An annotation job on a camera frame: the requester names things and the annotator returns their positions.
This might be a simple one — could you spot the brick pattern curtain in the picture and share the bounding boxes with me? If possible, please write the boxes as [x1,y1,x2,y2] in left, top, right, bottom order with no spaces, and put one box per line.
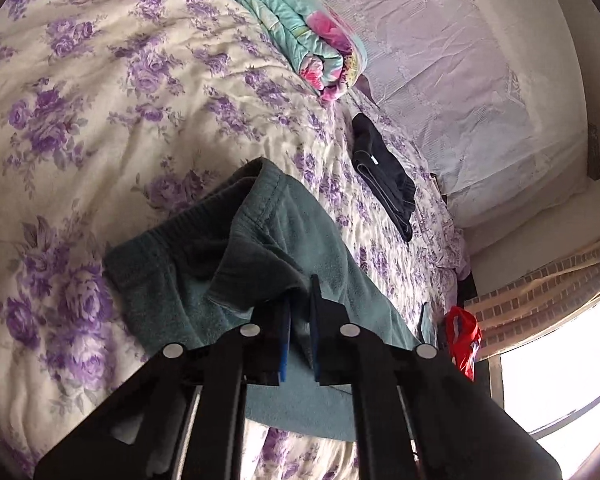
[462,232,600,361]

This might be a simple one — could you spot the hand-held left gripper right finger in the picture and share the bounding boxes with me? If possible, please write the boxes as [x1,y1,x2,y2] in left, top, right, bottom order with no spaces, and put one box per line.
[307,275,563,480]

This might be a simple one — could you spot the green fleece pants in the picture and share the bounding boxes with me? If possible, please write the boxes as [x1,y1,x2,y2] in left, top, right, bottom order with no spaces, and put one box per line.
[102,157,433,443]

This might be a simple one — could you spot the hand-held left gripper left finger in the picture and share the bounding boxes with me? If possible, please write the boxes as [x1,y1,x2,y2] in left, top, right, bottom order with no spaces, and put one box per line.
[32,302,294,480]

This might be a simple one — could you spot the purple floral pillow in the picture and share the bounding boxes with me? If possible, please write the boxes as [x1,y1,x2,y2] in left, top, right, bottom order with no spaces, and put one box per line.
[437,225,473,281]

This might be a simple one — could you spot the folded black pants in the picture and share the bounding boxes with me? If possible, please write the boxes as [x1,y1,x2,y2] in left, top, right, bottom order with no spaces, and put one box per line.
[351,112,417,244]

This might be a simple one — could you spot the white lace headboard cover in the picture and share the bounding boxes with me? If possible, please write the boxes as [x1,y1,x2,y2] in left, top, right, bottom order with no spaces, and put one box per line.
[307,0,590,228]

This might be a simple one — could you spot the red cloth item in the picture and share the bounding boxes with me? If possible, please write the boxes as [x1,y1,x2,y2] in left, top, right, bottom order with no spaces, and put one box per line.
[445,306,483,383]

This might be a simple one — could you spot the folded floral quilt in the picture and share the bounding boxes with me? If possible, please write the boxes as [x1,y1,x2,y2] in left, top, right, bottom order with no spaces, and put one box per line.
[195,0,369,106]

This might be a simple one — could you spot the bright window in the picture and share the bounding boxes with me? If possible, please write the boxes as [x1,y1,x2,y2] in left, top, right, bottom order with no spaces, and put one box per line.
[500,300,600,480]

